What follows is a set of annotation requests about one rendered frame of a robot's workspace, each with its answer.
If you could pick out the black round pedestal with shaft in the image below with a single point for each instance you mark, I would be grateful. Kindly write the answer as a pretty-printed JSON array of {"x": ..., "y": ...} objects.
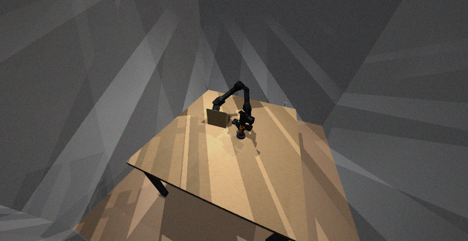
[{"x": 240, "y": 135}]

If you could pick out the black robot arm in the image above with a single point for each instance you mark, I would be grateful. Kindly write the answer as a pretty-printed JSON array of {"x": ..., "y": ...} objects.
[{"x": 246, "y": 115}]

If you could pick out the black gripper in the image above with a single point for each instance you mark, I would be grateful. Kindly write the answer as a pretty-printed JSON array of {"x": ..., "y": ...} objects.
[{"x": 247, "y": 127}]

